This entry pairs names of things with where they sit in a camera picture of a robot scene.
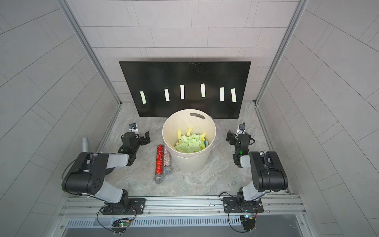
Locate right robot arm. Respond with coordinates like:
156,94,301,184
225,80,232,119
226,129,288,205

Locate silver glitter tube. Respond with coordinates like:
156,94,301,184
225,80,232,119
163,145,172,175

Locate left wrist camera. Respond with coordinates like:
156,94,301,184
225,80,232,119
129,123,138,134

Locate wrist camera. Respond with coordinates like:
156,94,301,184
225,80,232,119
236,123,245,136
129,123,138,134

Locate left aluminium frame post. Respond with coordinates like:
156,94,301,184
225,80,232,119
57,0,122,106

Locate left circuit board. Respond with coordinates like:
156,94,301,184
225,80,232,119
112,218,131,229

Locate black flat monitor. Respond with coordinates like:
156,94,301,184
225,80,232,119
119,61,251,119

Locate red glitter tube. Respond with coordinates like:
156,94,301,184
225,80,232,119
154,145,164,184

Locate green sticky note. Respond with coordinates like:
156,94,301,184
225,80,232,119
180,85,185,99
200,84,206,98
220,87,225,102
164,88,170,102
139,91,146,104
231,88,237,103

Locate right aluminium frame post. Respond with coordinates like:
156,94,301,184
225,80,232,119
254,0,309,104

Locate circuit board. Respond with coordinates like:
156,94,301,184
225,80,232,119
112,218,131,229
240,215,256,233

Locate right circuit board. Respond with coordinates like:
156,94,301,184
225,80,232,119
240,215,256,233

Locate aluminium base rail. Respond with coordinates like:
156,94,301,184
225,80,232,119
58,193,306,230

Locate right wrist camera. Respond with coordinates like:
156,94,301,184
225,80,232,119
236,123,245,136

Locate cream waste bin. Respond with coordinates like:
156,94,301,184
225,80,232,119
162,109,220,172

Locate aluminium frame post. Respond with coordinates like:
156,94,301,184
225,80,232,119
254,0,309,104
57,0,122,106

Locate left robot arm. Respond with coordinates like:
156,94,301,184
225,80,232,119
62,131,151,215

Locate discarded sticky notes pile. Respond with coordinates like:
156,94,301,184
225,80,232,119
174,128,209,154

